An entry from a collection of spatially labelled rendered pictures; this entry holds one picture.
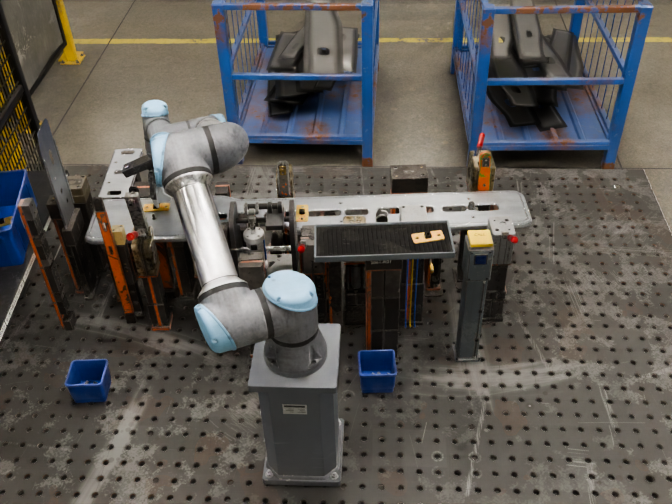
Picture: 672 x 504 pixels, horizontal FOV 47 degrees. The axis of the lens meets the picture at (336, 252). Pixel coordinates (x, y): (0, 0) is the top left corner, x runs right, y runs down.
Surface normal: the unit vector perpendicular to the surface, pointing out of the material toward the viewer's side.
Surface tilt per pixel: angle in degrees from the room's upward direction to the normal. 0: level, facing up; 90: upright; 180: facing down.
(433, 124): 0
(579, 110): 0
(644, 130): 0
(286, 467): 89
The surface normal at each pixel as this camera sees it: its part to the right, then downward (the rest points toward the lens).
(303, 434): -0.05, 0.65
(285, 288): 0.09, -0.79
